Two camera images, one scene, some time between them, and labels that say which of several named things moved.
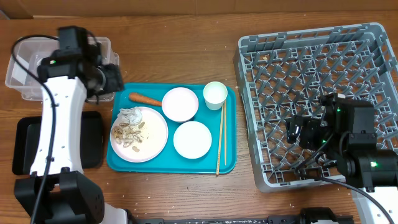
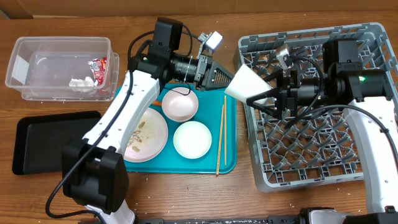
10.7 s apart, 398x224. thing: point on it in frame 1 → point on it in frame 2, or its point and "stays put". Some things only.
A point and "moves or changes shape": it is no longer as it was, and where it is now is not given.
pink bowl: (180, 104) stays put
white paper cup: (214, 94) → (246, 83)
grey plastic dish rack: (285, 75) stays put
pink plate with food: (143, 142) stays put
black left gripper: (112, 79) → (204, 62)
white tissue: (132, 116) moves or changes shape
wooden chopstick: (221, 140) stays put
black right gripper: (308, 127) → (288, 91)
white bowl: (192, 140) stays put
